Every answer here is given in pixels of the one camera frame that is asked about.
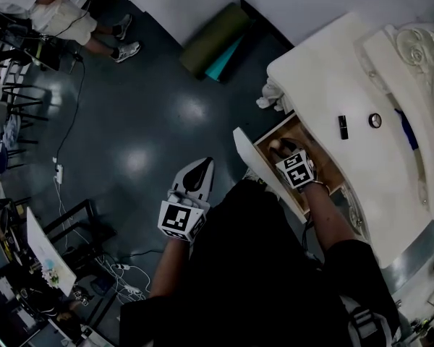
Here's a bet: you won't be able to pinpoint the black metal table frame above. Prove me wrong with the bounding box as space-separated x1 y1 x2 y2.
41 199 119 334

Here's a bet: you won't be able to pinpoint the person's white shoe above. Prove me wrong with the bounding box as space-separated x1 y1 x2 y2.
242 167 265 184

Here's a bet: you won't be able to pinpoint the person's right forearm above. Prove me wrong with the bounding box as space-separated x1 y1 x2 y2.
303 182 359 247

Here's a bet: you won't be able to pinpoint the black floor cable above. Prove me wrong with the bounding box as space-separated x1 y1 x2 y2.
56 54 86 162

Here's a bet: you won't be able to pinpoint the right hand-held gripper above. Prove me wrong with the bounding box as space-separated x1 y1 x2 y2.
270 138 319 194

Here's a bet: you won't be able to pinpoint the grey striped shoulder strap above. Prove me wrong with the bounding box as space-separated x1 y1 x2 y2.
339 294 393 347

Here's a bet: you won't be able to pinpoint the blue cloth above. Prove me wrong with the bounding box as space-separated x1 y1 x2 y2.
393 108 420 151

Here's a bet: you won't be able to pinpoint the white ornate dressing table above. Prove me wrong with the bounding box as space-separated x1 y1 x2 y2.
256 11 434 270

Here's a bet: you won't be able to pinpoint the person's left forearm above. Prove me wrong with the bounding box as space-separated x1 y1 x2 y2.
150 239 191 299

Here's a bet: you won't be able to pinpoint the teal rolled mat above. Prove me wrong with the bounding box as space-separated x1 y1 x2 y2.
204 34 247 85

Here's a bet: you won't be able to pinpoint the tangle of white cables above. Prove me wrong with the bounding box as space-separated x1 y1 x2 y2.
54 182 148 303

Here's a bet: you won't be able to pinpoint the oval mirror white carved frame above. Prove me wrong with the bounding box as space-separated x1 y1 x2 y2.
385 7 434 209

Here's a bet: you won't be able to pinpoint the white drawing board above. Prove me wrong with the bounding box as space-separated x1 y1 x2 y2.
25 207 77 296

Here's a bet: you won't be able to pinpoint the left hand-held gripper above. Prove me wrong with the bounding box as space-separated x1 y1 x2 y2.
158 156 216 244

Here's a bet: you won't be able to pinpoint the green rolled mat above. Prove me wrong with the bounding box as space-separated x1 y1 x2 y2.
179 1 252 81

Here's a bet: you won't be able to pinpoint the black metal stool frames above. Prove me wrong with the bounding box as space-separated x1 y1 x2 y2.
0 81 50 173

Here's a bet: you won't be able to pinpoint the person's black clothing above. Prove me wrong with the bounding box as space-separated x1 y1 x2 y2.
119 179 401 347

